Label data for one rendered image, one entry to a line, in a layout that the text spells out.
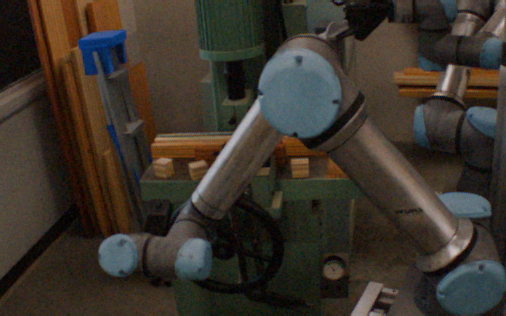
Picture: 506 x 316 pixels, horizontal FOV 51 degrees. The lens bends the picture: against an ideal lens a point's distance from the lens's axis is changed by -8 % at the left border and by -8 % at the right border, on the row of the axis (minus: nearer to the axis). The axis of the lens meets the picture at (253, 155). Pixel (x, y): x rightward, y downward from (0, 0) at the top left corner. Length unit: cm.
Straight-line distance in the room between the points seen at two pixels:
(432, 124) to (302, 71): 81
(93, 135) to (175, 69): 137
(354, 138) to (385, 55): 306
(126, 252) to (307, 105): 42
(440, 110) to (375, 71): 237
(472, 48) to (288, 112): 68
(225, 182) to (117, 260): 24
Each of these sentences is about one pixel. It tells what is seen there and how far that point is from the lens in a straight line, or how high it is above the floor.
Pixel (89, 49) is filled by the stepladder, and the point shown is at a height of 112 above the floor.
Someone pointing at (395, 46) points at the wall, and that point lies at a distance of 386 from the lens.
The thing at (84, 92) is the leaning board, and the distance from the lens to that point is 291.
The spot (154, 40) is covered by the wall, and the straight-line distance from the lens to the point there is 418.
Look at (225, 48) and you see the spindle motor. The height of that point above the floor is 123.
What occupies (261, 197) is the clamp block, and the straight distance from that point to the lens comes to 141.
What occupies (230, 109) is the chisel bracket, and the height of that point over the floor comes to 106.
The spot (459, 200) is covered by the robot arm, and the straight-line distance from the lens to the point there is 108.
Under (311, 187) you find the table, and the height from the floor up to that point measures 88.
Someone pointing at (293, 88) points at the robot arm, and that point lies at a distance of 78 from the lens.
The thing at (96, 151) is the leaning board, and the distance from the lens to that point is 299.
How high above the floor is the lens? 155
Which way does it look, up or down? 23 degrees down
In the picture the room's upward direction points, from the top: 5 degrees counter-clockwise
